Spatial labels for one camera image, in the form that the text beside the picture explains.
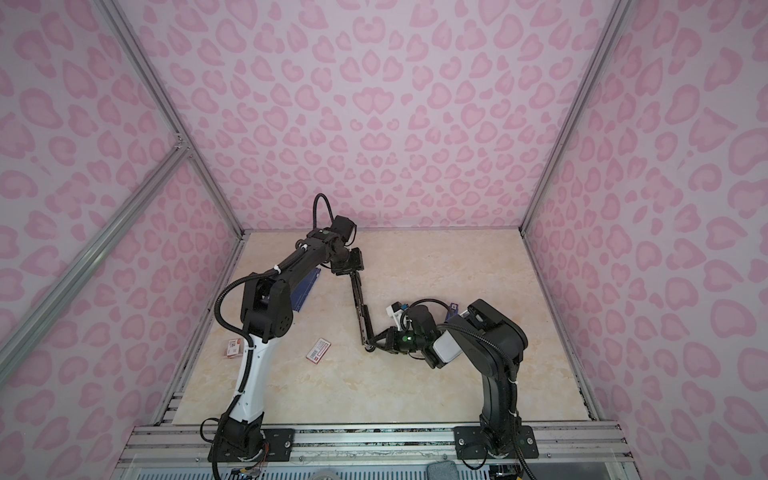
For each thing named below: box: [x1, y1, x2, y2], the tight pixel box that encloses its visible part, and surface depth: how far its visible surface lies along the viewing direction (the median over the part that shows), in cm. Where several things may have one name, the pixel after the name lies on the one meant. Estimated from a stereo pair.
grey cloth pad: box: [426, 460, 460, 480], surface depth 69 cm
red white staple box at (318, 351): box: [305, 337, 332, 365], surface depth 90 cm
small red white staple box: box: [227, 338, 241, 357], surface depth 90 cm
